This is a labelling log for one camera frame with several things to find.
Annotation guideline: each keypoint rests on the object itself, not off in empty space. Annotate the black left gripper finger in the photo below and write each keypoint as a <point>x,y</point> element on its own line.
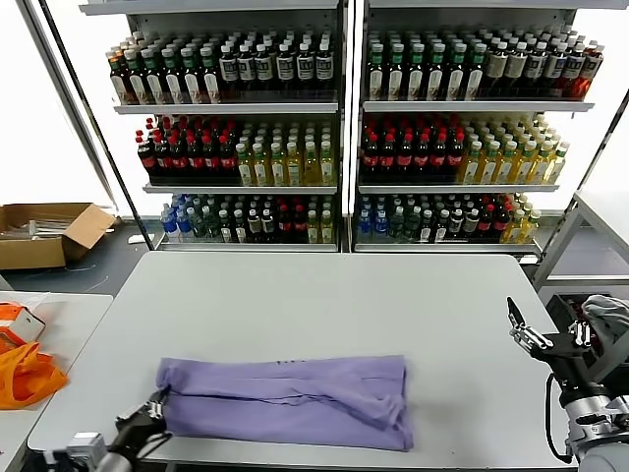
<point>166,402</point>
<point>156,400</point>

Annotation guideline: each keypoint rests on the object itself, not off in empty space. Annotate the orange cloth bag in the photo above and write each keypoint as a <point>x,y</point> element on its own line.
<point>24,378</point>

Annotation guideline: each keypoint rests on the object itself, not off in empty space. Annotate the grey metal shelf unit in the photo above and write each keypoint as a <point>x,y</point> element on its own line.
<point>226,108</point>
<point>476,106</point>

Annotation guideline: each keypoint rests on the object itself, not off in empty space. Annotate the yellow juice bottle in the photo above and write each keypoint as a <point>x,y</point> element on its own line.
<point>515,227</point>
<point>507,166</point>
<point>542,165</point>
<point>293,167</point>
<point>310,166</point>
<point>244,167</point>
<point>525,166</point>
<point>473,166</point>
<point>531,225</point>
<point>313,227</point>
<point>558,164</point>
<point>260,167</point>
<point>327,166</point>
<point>277,167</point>
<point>490,166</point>
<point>326,227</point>

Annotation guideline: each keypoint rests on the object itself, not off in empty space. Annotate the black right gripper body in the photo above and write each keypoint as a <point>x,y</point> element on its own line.
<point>580,369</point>

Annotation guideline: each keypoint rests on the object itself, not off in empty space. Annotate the green-label water bottle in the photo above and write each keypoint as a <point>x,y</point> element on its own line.
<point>413,224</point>
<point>212,224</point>
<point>199,224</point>
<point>397,224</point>

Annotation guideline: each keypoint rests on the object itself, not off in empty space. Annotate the white side table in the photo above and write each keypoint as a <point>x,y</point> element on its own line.
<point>74,314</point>

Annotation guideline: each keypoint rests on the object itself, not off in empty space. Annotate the blue-label water bottle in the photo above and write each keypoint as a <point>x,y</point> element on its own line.
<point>381,222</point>
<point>184,222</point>
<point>365,222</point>
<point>169,222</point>

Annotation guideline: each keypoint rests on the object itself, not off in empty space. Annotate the orange drink bottle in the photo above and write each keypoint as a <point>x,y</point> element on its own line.
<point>118,74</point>

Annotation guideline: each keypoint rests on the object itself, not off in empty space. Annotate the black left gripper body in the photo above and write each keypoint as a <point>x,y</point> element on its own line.
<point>140,428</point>

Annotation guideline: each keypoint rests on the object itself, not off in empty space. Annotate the white-capped dark tea bottle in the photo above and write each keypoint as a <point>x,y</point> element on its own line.
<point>472,224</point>
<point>442,227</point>
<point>240,227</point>
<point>268,225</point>
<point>427,227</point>
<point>457,225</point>
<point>225,227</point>
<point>253,225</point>

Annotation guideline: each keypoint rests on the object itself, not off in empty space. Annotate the open cardboard box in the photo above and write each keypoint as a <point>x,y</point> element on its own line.
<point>29,253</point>

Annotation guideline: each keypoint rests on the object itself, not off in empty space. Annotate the black storage bin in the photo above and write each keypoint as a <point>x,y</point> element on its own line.
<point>557,307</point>

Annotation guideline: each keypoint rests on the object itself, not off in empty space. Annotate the orange and white box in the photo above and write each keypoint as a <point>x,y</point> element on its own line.
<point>19,327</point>

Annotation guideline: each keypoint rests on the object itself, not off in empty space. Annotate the white frame beam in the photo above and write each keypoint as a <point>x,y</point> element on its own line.
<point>69,105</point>

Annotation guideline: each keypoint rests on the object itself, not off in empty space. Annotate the purple t-shirt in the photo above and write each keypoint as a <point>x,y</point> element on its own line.
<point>295,403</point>

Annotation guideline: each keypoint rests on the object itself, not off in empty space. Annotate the white metal rack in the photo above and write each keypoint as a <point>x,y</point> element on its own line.
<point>560,241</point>

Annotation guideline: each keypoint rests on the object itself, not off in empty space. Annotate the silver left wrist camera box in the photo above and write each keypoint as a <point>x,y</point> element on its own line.
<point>86,445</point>

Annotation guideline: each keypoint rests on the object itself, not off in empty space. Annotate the red drink bottle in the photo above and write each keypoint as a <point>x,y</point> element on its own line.
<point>592,71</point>

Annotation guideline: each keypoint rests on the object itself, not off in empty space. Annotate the red cloth item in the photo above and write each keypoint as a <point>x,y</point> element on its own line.
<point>597,346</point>

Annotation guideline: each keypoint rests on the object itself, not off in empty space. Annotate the green-capped dark drink bottle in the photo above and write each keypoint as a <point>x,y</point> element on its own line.
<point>416,74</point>
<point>376,74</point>
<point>135,78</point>
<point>172,78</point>
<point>210,78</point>
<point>190,78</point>
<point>152,78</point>
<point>436,74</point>
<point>474,74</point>
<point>456,74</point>
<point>396,74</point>

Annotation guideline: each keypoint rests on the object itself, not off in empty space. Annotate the small white paper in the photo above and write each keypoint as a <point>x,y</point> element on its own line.
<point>135,239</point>

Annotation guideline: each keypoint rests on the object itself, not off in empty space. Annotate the clear plastic packets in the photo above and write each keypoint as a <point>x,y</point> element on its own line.
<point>34,227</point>

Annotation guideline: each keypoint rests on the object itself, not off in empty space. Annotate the grey white crumpled cloth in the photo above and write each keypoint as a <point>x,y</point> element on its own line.
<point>607,314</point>

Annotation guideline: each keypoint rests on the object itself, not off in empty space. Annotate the dark bottle grey label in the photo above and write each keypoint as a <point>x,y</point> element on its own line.
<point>325,67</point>
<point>265,69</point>
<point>496,66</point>
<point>229,69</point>
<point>305,68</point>
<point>574,69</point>
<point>535,66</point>
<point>555,67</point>
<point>285,68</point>
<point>247,69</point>
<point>516,66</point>

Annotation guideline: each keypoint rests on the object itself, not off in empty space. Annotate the black frame pole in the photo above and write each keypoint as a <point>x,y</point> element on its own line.
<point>602,142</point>
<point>96,123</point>

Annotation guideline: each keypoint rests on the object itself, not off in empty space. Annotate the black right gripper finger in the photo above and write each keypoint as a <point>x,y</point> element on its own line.
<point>582,334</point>
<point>518,319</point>

